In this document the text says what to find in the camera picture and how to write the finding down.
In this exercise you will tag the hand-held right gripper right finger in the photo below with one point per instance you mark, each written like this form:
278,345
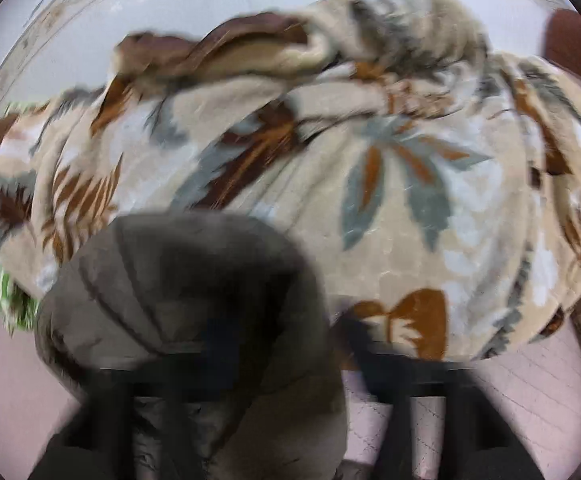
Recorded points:
400,375

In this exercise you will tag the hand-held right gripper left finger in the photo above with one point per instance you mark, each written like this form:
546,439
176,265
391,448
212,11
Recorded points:
175,425

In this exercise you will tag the grey-green puffer jacket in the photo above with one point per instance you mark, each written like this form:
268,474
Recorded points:
180,270

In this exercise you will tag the pink quilted bed cover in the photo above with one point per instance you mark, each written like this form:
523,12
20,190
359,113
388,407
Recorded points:
520,390

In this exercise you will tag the leaf print fleece blanket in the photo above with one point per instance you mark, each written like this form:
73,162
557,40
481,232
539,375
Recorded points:
420,235

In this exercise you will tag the green patterned pillow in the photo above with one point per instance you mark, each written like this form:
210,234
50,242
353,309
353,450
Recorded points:
0,280

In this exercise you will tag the pink and red pillow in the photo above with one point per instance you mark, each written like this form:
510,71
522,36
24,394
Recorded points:
570,45

